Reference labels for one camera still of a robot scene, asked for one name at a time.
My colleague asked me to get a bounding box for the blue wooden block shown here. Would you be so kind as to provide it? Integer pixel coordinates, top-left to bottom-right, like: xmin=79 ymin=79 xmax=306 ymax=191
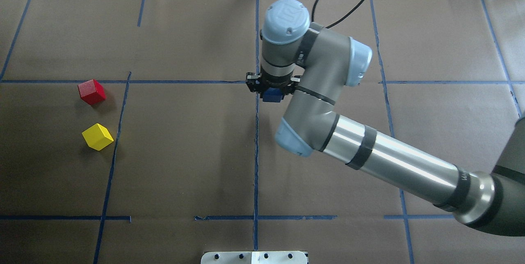
xmin=260 ymin=88 xmax=285 ymax=103

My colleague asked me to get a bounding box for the white camera pole with base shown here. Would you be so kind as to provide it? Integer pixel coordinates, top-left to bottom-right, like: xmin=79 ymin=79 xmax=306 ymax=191
xmin=200 ymin=250 xmax=309 ymax=264

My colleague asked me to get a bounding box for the yellow wooden block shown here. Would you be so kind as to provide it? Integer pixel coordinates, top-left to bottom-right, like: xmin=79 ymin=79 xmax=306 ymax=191
xmin=81 ymin=123 xmax=114 ymax=151

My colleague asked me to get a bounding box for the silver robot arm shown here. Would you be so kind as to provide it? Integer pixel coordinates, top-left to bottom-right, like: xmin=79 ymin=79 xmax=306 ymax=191
xmin=260 ymin=0 xmax=525 ymax=237

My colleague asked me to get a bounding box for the red wooden block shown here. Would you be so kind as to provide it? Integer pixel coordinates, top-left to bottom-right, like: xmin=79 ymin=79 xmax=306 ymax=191
xmin=78 ymin=79 xmax=106 ymax=106

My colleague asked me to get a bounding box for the brown paper table cover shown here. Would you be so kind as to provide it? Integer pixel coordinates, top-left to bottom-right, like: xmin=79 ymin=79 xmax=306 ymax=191
xmin=1 ymin=0 xmax=524 ymax=264

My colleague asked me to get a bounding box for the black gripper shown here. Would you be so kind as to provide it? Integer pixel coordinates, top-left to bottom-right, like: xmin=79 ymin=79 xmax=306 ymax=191
xmin=258 ymin=77 xmax=292 ymax=95

